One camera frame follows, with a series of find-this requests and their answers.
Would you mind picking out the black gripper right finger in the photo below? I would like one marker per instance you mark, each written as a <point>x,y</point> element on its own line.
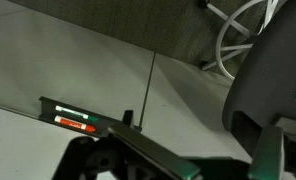
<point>266,153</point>

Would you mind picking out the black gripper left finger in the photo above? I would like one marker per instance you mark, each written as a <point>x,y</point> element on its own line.
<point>154,153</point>

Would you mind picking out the red whiteboard marker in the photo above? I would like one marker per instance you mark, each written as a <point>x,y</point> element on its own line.
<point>74,123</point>

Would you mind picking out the large whiteboard panel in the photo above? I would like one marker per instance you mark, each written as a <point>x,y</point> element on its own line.
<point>14,150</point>

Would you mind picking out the green whiteboard marker in tray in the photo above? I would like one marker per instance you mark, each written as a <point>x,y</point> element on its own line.
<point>75,112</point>

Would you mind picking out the black chair seat cushion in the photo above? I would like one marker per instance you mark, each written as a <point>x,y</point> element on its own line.
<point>271,66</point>

